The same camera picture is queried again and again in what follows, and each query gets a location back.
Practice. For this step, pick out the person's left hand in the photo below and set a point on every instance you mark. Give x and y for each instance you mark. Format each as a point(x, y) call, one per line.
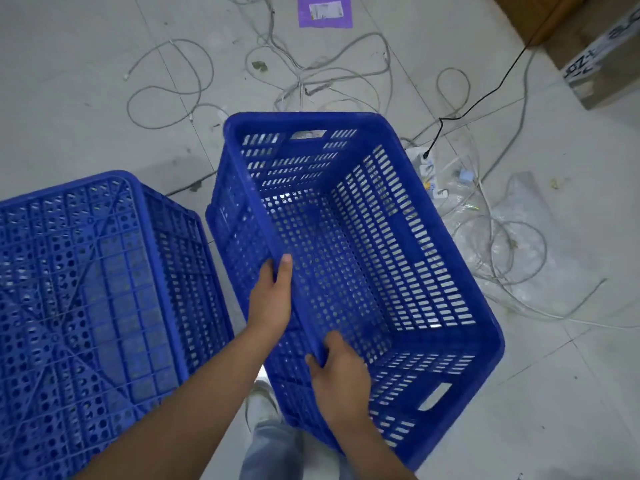
point(270, 302)

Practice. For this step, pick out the person's right hand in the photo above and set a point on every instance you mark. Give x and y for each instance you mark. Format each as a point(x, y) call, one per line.
point(345, 384)

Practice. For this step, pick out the person's right thumb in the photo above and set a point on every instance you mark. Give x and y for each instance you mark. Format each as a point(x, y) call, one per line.
point(315, 368)

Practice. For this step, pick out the person's left thumb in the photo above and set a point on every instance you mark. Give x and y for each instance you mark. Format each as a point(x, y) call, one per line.
point(285, 270)

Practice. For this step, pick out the blue perforated plastic crate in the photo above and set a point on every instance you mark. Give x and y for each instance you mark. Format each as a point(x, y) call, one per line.
point(90, 314)
point(360, 254)

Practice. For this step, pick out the person's left forearm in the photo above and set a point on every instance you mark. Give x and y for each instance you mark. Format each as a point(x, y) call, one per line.
point(190, 409)

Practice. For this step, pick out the person's right forearm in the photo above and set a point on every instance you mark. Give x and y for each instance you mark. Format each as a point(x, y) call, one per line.
point(377, 452)

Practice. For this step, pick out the person's white shoe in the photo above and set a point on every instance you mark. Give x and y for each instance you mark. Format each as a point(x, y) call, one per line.
point(262, 404)

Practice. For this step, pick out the person's light blue jeans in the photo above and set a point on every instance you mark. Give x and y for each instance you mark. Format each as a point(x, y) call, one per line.
point(272, 454)

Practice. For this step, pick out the white power strip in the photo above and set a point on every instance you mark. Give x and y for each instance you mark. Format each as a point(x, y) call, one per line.
point(425, 167)

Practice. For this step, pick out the clear plastic bag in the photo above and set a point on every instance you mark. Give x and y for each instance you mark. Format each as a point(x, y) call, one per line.
point(550, 254)

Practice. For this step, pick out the purple mailer packet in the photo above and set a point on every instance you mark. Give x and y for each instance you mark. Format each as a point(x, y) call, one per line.
point(325, 12)

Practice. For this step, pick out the brown cardboard box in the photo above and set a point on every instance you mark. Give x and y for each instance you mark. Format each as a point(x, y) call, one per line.
point(600, 54)

